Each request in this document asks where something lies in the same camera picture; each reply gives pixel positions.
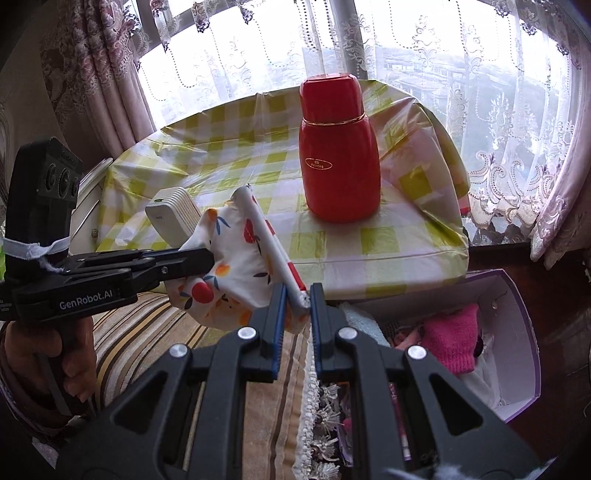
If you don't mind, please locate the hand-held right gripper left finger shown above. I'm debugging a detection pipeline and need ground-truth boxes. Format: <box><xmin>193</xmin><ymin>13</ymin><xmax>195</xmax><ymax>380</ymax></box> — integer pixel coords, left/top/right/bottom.
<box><xmin>60</xmin><ymin>282</ymin><xmax>288</xmax><ymax>480</ymax></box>

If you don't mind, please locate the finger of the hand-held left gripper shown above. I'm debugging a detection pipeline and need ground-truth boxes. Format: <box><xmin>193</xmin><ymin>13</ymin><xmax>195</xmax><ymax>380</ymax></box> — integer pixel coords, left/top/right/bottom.
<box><xmin>69</xmin><ymin>247</ymin><xmax>216</xmax><ymax>289</ymax></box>

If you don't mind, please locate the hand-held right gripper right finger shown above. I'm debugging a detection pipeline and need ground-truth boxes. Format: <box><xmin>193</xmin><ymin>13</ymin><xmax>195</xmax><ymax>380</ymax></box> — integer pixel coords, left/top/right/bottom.
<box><xmin>308</xmin><ymin>282</ymin><xmax>541</xmax><ymax>480</ymax></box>

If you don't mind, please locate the light blue plush cloth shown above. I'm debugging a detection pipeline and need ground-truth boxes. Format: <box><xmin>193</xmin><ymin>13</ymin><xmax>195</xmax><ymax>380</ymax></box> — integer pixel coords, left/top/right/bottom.
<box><xmin>342</xmin><ymin>305</ymin><xmax>386</xmax><ymax>344</ymax></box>

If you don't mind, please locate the white floral fabric pouch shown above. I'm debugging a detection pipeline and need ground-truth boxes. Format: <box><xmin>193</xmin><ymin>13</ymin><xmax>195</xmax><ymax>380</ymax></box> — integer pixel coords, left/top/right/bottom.
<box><xmin>167</xmin><ymin>184</ymin><xmax>309</xmax><ymax>334</ymax></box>

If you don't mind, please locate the magenta knit cloth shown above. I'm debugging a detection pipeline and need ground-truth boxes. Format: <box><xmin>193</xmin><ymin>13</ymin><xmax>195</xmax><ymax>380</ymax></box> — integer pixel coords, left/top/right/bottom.
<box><xmin>422</xmin><ymin>304</ymin><xmax>480</xmax><ymax>374</ymax></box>

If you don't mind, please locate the white storage box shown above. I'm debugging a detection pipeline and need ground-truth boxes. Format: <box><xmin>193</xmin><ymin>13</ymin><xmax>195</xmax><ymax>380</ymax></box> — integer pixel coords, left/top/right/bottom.
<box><xmin>339</xmin><ymin>268</ymin><xmax>542</xmax><ymax>462</ymax></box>

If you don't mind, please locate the person's left hand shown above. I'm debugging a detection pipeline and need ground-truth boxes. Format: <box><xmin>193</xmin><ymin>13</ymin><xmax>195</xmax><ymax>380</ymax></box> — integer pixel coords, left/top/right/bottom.
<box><xmin>0</xmin><ymin>318</ymin><xmax>99</xmax><ymax>432</ymax></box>

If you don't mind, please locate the striped towel cushion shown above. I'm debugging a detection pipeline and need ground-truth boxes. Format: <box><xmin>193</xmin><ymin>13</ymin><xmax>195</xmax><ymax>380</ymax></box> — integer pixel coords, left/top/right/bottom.
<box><xmin>0</xmin><ymin>277</ymin><xmax>324</xmax><ymax>480</ymax></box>

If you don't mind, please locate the white tasselled fringe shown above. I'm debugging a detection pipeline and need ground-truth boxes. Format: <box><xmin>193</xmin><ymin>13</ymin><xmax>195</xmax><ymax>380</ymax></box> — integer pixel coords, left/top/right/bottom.
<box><xmin>295</xmin><ymin>332</ymin><xmax>370</xmax><ymax>480</ymax></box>

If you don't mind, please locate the yellow checked plastic tablecloth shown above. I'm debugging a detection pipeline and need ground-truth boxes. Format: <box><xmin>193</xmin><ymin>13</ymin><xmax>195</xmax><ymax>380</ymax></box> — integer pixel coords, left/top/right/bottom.
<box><xmin>95</xmin><ymin>78</ymin><xmax>472</xmax><ymax>301</ymax></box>

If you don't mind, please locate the red thermos flask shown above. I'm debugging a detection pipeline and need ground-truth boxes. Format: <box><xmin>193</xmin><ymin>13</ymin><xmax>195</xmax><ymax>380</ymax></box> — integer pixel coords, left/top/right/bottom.
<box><xmin>298</xmin><ymin>74</ymin><xmax>382</xmax><ymax>223</ymax></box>

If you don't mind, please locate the white lace curtain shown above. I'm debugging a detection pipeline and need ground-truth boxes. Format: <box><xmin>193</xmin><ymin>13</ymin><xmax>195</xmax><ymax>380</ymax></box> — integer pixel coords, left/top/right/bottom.
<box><xmin>139</xmin><ymin>0</ymin><xmax>591</xmax><ymax>241</ymax></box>

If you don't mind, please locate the white elastic strap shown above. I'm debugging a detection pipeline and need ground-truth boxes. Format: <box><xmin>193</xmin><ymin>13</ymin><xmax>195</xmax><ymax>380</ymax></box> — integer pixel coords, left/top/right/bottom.
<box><xmin>0</xmin><ymin>236</ymin><xmax>72</xmax><ymax>273</ymax></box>

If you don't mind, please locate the grey window frame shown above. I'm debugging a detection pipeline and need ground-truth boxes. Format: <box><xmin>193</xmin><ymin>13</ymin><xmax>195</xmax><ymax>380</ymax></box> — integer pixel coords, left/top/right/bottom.
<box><xmin>342</xmin><ymin>0</ymin><xmax>370</xmax><ymax>79</ymax></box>

